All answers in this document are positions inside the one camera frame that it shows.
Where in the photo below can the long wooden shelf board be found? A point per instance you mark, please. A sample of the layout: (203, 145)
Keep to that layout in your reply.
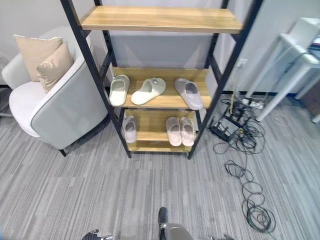
(160, 18)

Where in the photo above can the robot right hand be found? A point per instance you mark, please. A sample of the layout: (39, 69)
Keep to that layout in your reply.
(221, 238)

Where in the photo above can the black metal shoe rack frame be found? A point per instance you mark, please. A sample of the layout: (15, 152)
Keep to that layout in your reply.
(82, 47)

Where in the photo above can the short wooden shelf board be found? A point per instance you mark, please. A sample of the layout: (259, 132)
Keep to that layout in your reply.
(152, 128)

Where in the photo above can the white power strip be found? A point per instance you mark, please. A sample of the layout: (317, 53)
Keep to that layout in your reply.
(253, 103)

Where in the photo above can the beige matte cushion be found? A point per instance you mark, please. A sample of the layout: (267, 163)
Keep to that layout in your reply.
(32, 53)

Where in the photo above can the white table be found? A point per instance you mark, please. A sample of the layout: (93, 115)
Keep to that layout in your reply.
(282, 75)

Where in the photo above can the cream slipper with grey badge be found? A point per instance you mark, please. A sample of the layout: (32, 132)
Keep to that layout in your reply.
(146, 93)

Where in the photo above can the wooden shelf board with backboard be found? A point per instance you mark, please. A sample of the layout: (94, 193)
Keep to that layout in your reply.
(167, 96)

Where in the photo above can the stack of items on table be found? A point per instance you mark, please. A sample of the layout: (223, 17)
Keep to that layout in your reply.
(315, 45)

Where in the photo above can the black router with antennas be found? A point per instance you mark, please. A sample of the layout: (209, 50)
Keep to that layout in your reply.
(223, 128)

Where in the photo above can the shiny tan cushion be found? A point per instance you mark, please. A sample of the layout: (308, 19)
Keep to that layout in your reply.
(56, 67)

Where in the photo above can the white upholstered armchair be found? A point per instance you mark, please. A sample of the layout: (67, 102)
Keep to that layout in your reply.
(65, 112)

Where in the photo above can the white wall socket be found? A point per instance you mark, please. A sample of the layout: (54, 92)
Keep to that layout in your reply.
(241, 63)

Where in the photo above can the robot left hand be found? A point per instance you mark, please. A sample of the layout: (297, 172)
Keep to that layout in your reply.
(93, 235)

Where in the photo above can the black and yellow network device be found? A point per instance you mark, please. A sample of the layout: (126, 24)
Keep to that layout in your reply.
(236, 112)

